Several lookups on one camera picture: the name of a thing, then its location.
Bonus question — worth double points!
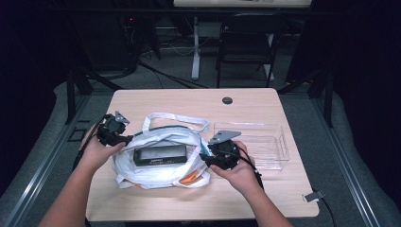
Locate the person's left hand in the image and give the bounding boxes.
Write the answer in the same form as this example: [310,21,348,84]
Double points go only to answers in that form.
[79,124,126,173]

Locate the white green orange tote bag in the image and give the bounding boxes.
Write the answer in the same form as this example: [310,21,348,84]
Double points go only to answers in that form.
[112,112,212,190]

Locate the black folding chair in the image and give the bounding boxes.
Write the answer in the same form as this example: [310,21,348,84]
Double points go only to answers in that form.
[216,12,288,89]

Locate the long black box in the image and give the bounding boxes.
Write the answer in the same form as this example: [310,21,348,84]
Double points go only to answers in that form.
[132,144,189,167]

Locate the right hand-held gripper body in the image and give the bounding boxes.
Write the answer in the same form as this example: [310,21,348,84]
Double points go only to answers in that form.
[206,130,243,171]

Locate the grey tape piece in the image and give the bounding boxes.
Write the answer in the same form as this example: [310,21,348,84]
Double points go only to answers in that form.
[303,190,326,203]

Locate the person's right hand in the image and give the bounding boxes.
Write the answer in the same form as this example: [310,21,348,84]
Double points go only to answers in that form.
[209,140,263,195]

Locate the white desk leg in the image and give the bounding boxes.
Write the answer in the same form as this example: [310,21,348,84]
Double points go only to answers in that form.
[191,16,202,81]

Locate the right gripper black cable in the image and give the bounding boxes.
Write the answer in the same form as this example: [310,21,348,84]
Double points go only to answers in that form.
[217,146,265,191]

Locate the black floor cable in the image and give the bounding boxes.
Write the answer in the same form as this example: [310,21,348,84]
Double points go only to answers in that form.
[137,61,210,90]

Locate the black metal stand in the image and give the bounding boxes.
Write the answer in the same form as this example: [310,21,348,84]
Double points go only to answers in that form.
[63,65,125,126]
[277,65,336,129]

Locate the dark computer case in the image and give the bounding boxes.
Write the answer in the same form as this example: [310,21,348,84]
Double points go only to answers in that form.
[71,13,141,73]

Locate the clear plastic container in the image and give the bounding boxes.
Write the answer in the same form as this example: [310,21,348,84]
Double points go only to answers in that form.
[213,122,290,171]

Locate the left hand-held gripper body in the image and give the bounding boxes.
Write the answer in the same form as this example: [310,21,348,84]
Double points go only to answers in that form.
[96,111,131,147]

